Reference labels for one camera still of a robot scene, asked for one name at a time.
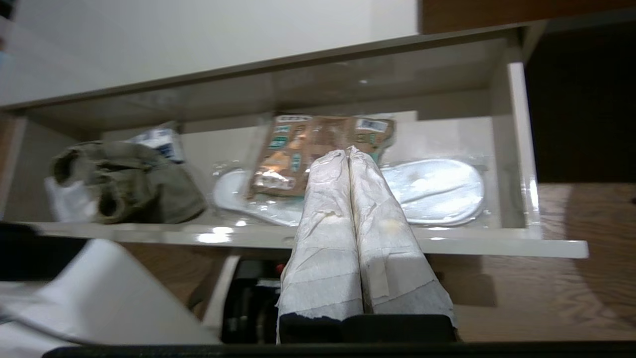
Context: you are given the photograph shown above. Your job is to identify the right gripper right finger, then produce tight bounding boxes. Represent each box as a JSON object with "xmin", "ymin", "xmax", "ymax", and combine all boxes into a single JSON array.
[{"xmin": 348, "ymin": 146, "xmax": 458, "ymax": 329}]

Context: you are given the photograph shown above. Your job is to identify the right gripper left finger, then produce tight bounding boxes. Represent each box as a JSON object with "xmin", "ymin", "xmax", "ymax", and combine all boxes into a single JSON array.
[{"xmin": 277, "ymin": 149, "xmax": 365, "ymax": 344}]

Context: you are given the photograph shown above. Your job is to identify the white cabinet drawer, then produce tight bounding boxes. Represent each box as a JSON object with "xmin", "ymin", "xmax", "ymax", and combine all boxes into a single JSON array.
[{"xmin": 0, "ymin": 30, "xmax": 591, "ymax": 259}]

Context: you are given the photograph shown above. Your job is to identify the grey denim jeans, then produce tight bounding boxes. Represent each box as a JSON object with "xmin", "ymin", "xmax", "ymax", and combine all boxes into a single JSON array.
[{"xmin": 50, "ymin": 141, "xmax": 208, "ymax": 224}]

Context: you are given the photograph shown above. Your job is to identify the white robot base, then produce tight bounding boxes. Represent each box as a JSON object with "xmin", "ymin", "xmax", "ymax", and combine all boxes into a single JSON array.
[{"xmin": 0, "ymin": 238, "xmax": 286, "ymax": 346}]

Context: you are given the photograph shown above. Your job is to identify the white low drawer cabinet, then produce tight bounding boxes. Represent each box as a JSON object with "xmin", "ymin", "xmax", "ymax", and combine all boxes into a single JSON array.
[{"xmin": 0, "ymin": 0, "xmax": 522, "ymax": 111}]

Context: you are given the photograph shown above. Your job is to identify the white slipper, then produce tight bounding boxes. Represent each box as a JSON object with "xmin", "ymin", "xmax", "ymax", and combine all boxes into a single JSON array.
[
  {"xmin": 213, "ymin": 168, "xmax": 306, "ymax": 227},
  {"xmin": 380, "ymin": 158, "xmax": 486, "ymax": 227}
]

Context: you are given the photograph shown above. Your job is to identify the clear plastic slipper bag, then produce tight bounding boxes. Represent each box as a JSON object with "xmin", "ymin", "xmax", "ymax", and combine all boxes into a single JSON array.
[{"xmin": 210, "ymin": 153, "xmax": 497, "ymax": 230}]

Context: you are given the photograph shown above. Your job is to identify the brown printed snack bag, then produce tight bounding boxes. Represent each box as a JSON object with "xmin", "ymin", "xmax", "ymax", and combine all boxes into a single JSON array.
[{"xmin": 247, "ymin": 113, "xmax": 398, "ymax": 198}]

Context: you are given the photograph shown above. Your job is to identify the white tissue pack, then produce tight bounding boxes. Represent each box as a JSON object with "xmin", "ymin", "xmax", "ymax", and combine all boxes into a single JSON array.
[{"xmin": 127, "ymin": 122, "xmax": 185, "ymax": 165}]

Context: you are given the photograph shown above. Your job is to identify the white cloth garment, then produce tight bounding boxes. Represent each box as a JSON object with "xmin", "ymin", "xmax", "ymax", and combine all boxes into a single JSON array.
[{"xmin": 44, "ymin": 177, "xmax": 100, "ymax": 223}]

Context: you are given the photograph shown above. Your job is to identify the brown wooden desk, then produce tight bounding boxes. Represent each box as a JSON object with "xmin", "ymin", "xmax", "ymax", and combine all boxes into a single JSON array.
[{"xmin": 417, "ymin": 0, "xmax": 636, "ymax": 35}]

